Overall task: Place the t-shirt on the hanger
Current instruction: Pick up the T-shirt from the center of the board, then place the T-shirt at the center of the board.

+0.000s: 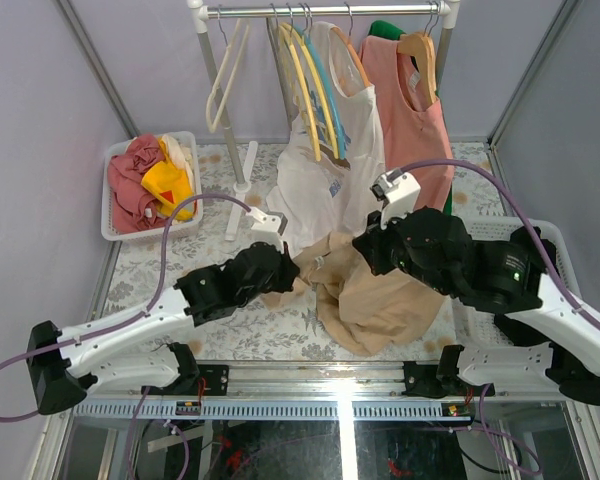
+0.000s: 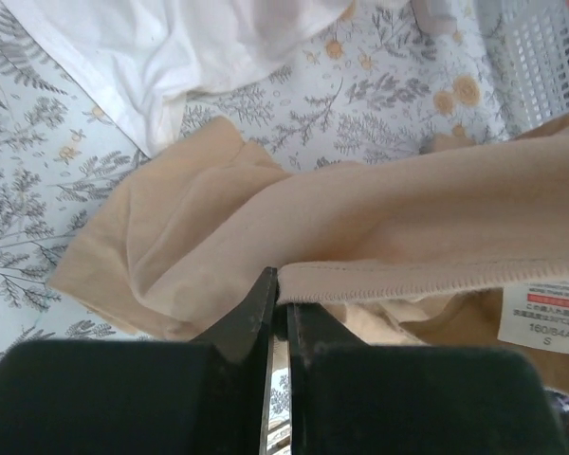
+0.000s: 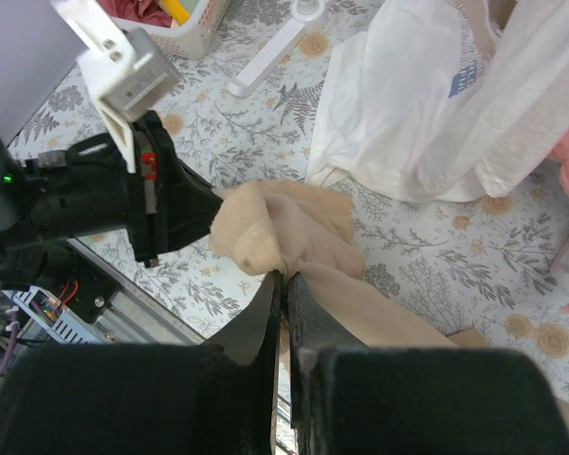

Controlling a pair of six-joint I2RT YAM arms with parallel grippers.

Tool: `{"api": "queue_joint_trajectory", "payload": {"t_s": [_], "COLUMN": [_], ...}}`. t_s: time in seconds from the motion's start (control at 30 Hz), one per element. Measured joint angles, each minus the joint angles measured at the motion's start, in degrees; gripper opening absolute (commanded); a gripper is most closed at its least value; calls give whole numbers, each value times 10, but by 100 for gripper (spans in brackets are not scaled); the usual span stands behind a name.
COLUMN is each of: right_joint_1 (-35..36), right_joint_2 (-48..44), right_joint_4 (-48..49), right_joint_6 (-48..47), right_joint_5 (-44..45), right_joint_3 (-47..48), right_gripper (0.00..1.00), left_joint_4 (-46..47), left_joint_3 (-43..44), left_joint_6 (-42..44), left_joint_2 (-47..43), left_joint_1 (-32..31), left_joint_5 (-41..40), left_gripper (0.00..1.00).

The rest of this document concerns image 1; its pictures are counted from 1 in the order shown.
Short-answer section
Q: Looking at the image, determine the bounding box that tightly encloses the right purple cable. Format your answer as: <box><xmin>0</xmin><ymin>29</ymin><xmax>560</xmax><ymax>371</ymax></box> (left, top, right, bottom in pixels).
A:
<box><xmin>402</xmin><ymin>158</ymin><xmax>600</xmax><ymax>346</ymax></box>

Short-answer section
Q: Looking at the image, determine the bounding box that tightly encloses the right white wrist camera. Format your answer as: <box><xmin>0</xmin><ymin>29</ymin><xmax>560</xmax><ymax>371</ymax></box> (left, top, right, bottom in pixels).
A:
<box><xmin>371</xmin><ymin>168</ymin><xmax>421</xmax><ymax>229</ymax></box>

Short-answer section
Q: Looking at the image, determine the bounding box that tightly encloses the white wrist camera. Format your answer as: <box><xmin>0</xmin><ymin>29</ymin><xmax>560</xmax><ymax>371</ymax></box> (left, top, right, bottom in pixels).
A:
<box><xmin>246</xmin><ymin>207</ymin><xmax>286</xmax><ymax>253</ymax></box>
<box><xmin>371</xmin><ymin>168</ymin><xmax>421</xmax><ymax>229</ymax></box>

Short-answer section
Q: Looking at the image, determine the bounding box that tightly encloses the dusty pink garment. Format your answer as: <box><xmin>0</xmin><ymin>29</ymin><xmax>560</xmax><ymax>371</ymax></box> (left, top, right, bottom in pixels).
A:
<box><xmin>107</xmin><ymin>134</ymin><xmax>166</xmax><ymax>234</ymax></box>

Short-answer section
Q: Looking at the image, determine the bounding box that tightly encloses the purple cable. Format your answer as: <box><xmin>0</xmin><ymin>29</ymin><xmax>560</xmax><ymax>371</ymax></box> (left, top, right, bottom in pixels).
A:
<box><xmin>402</xmin><ymin>158</ymin><xmax>600</xmax><ymax>346</ymax></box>
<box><xmin>0</xmin><ymin>193</ymin><xmax>254</xmax><ymax>422</ymax></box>

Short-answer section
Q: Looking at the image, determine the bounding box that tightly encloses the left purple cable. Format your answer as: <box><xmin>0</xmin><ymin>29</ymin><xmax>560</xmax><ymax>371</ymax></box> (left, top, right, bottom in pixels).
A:
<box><xmin>0</xmin><ymin>193</ymin><xmax>254</xmax><ymax>422</ymax></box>

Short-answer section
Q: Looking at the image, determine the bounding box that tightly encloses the orange hanger under white shirt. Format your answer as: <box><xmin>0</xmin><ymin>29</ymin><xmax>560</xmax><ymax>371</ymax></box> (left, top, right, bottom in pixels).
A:
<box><xmin>332</xmin><ymin>2</ymin><xmax>371</xmax><ymax>88</ymax></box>

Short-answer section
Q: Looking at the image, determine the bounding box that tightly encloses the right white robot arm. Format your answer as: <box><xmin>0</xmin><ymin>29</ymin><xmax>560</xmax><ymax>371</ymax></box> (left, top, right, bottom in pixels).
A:
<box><xmin>352</xmin><ymin>208</ymin><xmax>600</xmax><ymax>406</ymax></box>

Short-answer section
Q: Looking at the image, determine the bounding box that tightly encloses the right white basket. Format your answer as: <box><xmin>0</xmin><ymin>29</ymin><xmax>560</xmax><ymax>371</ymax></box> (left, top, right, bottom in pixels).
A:
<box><xmin>452</xmin><ymin>216</ymin><xmax>581</xmax><ymax>346</ymax></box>

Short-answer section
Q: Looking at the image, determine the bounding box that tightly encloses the pink tank top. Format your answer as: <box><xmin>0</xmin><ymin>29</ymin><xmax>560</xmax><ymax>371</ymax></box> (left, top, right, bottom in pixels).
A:
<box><xmin>358</xmin><ymin>34</ymin><xmax>456</xmax><ymax>214</ymax></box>

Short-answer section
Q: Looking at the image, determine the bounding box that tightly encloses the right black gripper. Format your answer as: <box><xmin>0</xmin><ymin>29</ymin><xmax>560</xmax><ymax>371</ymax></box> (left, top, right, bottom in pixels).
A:
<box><xmin>352</xmin><ymin>202</ymin><xmax>453</xmax><ymax>295</ymax></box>

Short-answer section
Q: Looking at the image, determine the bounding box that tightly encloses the beige t shirt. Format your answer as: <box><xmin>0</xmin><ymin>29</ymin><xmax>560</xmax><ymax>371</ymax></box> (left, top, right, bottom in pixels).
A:
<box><xmin>261</xmin><ymin>232</ymin><xmax>455</xmax><ymax>357</ymax></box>

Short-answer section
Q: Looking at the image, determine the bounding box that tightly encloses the cream garment in basket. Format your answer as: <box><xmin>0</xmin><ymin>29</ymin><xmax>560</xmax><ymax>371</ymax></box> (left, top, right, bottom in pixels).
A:
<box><xmin>158</xmin><ymin>134</ymin><xmax>194</xmax><ymax>184</ymax></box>

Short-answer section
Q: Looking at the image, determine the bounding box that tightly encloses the wooden hanger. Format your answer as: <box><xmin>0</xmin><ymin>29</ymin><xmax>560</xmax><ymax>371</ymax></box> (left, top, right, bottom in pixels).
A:
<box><xmin>397</xmin><ymin>28</ymin><xmax>437</xmax><ymax>106</ymax></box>

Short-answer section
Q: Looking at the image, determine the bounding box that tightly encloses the metal rail base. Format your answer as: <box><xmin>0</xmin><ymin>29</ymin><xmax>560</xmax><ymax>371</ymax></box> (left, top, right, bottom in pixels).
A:
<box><xmin>54</xmin><ymin>357</ymin><xmax>594</xmax><ymax>421</ymax></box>

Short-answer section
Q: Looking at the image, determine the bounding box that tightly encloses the yellow hanger left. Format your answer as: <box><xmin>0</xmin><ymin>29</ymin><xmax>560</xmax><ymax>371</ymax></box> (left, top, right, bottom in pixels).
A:
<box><xmin>276</xmin><ymin>22</ymin><xmax>321</xmax><ymax>163</ymax></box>

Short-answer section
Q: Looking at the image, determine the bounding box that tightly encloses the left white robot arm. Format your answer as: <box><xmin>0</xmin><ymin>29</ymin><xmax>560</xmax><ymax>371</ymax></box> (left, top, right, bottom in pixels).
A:
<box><xmin>26</xmin><ymin>242</ymin><xmax>300</xmax><ymax>415</ymax></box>

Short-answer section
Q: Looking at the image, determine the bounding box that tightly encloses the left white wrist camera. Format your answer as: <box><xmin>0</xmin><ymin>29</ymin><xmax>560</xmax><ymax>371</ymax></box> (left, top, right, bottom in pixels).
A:
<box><xmin>246</xmin><ymin>207</ymin><xmax>286</xmax><ymax>253</ymax></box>

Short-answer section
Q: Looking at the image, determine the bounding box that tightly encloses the white basket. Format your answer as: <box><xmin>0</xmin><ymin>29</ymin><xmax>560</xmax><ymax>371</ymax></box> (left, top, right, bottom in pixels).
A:
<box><xmin>452</xmin><ymin>216</ymin><xmax>581</xmax><ymax>346</ymax></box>
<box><xmin>101</xmin><ymin>131</ymin><xmax>202</xmax><ymax>243</ymax></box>

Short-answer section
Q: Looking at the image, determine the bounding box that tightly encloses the yellow hanger right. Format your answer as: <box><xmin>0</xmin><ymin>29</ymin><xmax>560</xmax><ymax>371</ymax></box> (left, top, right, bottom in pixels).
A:
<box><xmin>276</xmin><ymin>9</ymin><xmax>345</xmax><ymax>164</ymax></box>

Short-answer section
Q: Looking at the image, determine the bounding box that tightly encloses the white clothes rack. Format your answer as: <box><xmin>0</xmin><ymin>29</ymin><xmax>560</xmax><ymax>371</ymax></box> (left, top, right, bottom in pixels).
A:
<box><xmin>186</xmin><ymin>0</ymin><xmax>461</xmax><ymax>241</ymax></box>

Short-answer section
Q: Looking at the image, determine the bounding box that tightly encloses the yellow garment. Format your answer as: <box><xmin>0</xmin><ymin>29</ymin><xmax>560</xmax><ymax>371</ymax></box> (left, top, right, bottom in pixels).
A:
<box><xmin>141</xmin><ymin>159</ymin><xmax>196</xmax><ymax>218</ymax></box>

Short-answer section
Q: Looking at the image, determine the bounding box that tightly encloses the white printed t shirt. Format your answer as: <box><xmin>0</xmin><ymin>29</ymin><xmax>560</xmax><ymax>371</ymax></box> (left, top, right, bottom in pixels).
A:
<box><xmin>267</xmin><ymin>22</ymin><xmax>385</xmax><ymax>253</ymax></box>

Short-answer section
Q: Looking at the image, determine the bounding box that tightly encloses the left white basket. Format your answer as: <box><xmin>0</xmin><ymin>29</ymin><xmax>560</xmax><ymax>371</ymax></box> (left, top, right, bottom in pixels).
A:
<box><xmin>101</xmin><ymin>131</ymin><xmax>202</xmax><ymax>243</ymax></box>

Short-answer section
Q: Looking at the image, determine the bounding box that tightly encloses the yellow hanger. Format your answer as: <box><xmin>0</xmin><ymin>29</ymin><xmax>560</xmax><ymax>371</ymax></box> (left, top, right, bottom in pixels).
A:
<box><xmin>276</xmin><ymin>9</ymin><xmax>345</xmax><ymax>164</ymax></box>
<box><xmin>276</xmin><ymin>22</ymin><xmax>321</xmax><ymax>163</ymax></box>

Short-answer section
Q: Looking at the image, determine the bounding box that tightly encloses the cream plastic hanger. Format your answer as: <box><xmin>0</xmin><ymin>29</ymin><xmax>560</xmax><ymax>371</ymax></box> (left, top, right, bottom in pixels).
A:
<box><xmin>205</xmin><ymin>18</ymin><xmax>250</xmax><ymax>133</ymax></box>

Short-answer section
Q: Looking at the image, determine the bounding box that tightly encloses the black garment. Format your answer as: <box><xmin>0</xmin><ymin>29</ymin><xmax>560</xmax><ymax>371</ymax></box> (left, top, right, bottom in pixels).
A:
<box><xmin>493</xmin><ymin>226</ymin><xmax>557</xmax><ymax>347</ymax></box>

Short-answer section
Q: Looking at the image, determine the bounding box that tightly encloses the blue hanger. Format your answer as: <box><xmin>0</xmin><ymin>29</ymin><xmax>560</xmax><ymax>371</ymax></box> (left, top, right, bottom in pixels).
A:
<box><xmin>292</xmin><ymin>24</ymin><xmax>346</xmax><ymax>160</ymax></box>

